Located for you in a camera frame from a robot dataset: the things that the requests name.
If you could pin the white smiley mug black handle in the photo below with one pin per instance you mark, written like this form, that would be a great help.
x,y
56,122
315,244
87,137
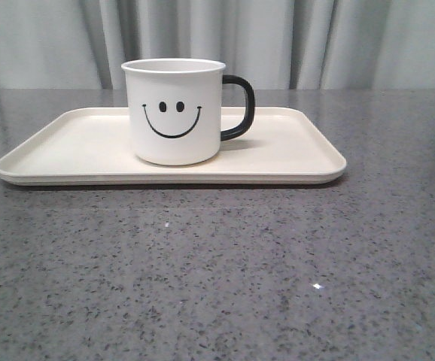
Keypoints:
x,y
175,109

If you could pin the cream rectangular plastic tray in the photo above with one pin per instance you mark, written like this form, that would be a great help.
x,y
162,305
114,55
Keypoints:
x,y
90,146

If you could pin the grey pleated curtain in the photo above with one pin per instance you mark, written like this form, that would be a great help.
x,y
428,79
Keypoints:
x,y
274,44

